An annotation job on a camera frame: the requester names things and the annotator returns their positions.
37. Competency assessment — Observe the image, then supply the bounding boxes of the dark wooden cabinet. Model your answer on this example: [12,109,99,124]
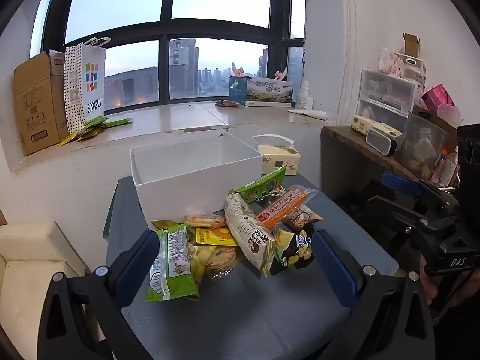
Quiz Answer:
[320,125,422,212]

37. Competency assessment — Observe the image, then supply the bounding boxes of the white plastic bottle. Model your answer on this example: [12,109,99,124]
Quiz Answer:
[296,80,314,112]

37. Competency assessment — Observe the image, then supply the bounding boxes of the clear plastic bin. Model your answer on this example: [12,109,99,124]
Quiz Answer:
[395,112,448,179]

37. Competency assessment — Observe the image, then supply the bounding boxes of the black yellow chip packet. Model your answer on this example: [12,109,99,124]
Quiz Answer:
[270,225,316,276]

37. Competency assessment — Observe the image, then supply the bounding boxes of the brown cardboard box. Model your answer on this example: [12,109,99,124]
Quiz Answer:
[13,50,69,157]

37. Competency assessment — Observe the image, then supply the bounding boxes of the yellow snack packet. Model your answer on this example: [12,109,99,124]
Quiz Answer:
[195,227,239,247]

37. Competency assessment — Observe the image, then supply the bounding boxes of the small cosmetic bottles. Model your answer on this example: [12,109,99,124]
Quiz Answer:
[430,146,460,189]

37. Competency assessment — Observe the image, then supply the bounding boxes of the person's right hand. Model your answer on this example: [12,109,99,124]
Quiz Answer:
[420,259,438,303]

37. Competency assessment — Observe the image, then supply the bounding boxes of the landscape print tissue box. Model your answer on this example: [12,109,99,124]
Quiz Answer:
[245,79,293,108]

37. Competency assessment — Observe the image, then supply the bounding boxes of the pink box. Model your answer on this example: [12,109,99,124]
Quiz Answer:
[421,84,457,112]

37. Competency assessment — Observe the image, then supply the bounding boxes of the small open cardboard box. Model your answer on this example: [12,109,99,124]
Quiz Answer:
[403,33,421,57]

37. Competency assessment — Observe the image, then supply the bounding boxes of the blue gift box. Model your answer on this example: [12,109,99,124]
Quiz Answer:
[229,75,252,106]

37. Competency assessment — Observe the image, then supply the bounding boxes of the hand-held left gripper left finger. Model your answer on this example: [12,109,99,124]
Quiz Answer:
[37,230,161,360]

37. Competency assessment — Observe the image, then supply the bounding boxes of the pink floral pouch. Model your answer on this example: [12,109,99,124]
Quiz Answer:
[378,47,406,78]

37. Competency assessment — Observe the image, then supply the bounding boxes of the clear plastic drawer unit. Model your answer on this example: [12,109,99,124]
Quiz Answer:
[356,68,419,119]

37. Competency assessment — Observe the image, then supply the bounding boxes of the yellow tissue pack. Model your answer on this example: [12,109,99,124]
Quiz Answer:
[253,134,302,176]

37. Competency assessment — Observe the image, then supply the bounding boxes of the orange snack packet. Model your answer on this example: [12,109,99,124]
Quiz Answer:
[257,185,319,230]

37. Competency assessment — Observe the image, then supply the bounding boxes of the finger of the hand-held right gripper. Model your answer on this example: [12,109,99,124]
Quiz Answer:
[380,172,460,214]
[367,195,456,244]

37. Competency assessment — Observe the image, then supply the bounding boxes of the black window frame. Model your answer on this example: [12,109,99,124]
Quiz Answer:
[39,0,306,116]

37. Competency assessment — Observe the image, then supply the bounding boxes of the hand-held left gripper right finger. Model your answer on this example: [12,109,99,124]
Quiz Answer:
[311,229,437,360]

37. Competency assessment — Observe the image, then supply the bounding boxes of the pile of green packets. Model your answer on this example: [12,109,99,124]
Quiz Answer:
[58,116,133,147]

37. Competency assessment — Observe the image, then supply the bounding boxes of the white cardboard box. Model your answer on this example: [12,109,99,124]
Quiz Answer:
[130,131,263,230]

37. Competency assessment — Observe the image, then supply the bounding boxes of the bright green snack packet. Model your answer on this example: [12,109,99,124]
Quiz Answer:
[234,165,288,205]

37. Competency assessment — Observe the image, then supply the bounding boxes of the white window box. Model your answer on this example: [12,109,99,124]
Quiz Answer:
[397,53,427,84]

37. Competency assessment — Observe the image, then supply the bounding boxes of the white dotted paper bag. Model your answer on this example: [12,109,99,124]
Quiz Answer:
[64,37,112,134]

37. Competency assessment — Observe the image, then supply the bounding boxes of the round rice cracker packet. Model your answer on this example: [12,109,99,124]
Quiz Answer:
[183,214,227,229]
[204,245,239,280]

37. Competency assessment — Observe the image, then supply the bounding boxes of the cream cushioned seat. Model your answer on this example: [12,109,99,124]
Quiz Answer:
[0,221,88,346]

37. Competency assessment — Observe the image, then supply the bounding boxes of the white snack packet green edge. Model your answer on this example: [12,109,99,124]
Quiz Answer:
[224,193,277,277]

